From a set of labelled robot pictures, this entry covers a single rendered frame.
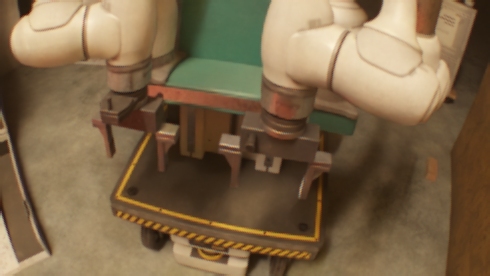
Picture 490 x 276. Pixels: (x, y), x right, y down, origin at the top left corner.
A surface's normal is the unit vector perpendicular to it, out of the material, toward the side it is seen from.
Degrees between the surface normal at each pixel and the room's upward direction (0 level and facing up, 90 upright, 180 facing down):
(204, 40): 90
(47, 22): 60
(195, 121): 90
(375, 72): 65
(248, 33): 90
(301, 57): 89
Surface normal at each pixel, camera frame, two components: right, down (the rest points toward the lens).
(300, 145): -0.17, 0.59
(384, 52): -0.47, 0.02
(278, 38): -0.60, 0.41
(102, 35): 0.19, 0.59
